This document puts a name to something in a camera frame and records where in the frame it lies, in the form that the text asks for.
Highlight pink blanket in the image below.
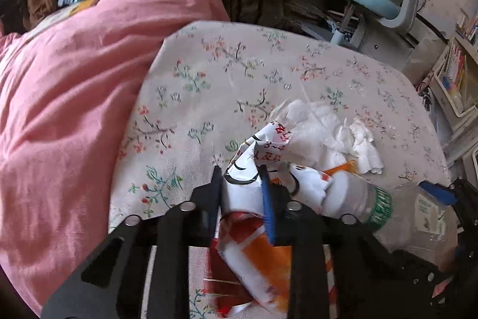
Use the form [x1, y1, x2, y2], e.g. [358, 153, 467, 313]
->
[0, 0, 230, 316]

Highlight floral tablecloth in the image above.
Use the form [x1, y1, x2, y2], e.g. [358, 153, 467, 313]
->
[108, 20, 451, 319]

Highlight white bookshelf rack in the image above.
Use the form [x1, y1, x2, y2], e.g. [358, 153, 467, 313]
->
[429, 35, 478, 163]

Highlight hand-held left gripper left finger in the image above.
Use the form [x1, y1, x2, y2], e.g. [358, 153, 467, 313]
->
[41, 166, 225, 319]

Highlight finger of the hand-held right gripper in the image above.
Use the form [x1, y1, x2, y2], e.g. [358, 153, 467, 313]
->
[418, 178, 478, 209]

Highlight clear plastic bottle green label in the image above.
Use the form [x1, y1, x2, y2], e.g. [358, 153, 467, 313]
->
[322, 174, 461, 269]

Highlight white orange snack wrapper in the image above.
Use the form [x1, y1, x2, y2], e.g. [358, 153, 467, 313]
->
[203, 119, 360, 318]

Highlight books on wall shelf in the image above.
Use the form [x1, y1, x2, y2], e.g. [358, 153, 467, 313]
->
[457, 14, 478, 40]

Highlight brown garment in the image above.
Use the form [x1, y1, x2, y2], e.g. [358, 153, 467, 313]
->
[25, 0, 59, 27]

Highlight row of red white books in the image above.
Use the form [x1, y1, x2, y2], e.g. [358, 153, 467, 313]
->
[444, 42, 468, 92]

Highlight white plastic bag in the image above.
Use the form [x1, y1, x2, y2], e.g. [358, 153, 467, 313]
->
[401, 37, 447, 85]

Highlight yellow white book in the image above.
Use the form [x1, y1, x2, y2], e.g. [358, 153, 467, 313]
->
[35, 0, 101, 30]

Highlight small crumpled white tissue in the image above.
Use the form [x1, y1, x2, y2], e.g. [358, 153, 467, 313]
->
[274, 99, 384, 175]

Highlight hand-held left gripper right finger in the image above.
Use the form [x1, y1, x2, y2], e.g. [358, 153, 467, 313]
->
[258, 165, 443, 319]

